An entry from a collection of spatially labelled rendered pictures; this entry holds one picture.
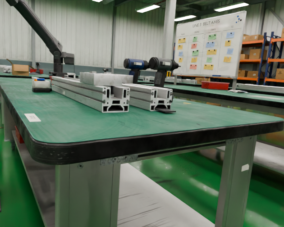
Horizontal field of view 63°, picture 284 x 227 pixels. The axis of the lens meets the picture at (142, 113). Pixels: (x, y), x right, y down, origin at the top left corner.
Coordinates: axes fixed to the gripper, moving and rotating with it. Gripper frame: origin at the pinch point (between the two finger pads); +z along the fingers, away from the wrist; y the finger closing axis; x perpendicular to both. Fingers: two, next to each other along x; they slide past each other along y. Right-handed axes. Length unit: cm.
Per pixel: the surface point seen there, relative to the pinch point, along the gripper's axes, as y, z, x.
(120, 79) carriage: 4, -9, -78
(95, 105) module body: -5, 0, -79
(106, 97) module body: -4, -3, -85
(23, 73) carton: 1, -2, 215
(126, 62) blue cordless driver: 29.3, -17.2, -36.2
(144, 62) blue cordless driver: 41, -18, -37
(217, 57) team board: 281, -45, 112
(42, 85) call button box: -12.8, -2.1, -21.1
